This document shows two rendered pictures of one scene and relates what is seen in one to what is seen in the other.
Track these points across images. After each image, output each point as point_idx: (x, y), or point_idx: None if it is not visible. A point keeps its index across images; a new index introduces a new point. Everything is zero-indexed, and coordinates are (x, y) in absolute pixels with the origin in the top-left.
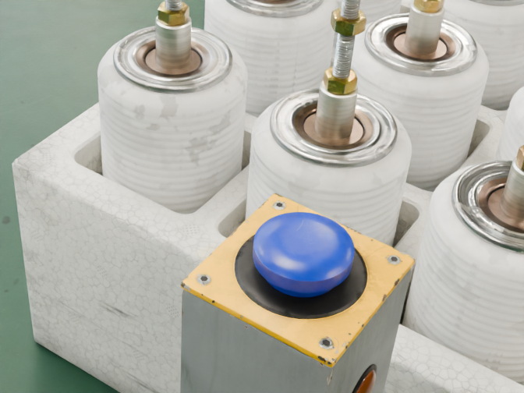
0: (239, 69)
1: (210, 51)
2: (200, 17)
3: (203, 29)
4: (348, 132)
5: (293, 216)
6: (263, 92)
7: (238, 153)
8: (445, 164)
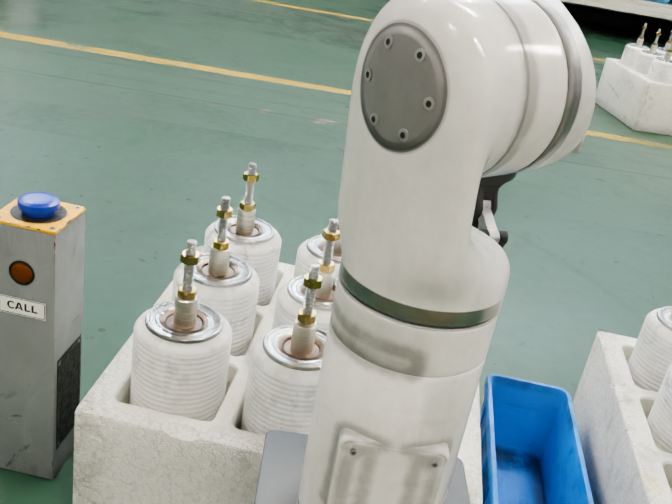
0: (252, 247)
1: (256, 236)
2: (507, 356)
3: (496, 359)
4: (213, 272)
5: (53, 196)
6: None
7: None
8: None
